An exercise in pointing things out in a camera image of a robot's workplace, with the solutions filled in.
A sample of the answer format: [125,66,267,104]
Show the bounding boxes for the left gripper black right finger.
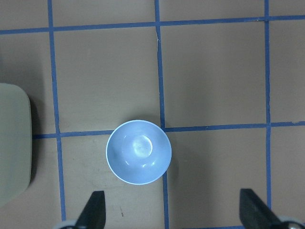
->
[239,188,282,229]

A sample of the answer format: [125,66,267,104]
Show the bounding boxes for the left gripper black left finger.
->
[75,191,106,229]

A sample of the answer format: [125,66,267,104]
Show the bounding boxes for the light blue bowl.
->
[105,120,172,185]

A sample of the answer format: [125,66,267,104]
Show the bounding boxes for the pale green rounded container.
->
[0,83,32,207]

